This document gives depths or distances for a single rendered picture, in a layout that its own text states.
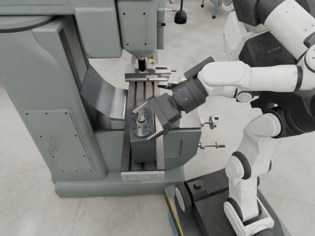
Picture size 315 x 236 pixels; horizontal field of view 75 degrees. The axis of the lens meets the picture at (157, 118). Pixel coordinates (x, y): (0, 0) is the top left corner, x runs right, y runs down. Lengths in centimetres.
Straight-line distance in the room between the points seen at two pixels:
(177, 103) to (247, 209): 89
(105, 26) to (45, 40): 29
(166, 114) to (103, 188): 149
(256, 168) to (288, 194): 137
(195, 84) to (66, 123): 103
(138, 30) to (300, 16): 69
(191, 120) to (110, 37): 84
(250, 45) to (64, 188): 183
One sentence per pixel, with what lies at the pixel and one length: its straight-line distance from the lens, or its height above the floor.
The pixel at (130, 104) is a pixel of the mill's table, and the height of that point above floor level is 99.
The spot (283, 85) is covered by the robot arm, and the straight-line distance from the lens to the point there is 63.
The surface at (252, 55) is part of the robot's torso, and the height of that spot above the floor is 156.
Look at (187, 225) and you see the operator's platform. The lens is 160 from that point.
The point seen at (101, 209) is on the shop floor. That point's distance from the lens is 211.
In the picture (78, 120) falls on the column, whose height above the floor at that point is 96.
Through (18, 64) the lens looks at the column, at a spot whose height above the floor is 136.
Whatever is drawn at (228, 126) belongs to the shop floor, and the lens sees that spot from 270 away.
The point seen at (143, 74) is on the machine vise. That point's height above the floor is 104.
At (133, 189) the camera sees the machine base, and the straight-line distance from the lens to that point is 198.
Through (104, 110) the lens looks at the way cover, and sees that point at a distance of 140.
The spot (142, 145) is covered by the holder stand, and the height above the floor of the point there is 114.
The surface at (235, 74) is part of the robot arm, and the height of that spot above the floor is 161.
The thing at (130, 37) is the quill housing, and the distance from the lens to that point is 113.
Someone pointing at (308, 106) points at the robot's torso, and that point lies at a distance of 76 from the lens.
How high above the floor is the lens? 193
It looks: 47 degrees down
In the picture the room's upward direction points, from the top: straight up
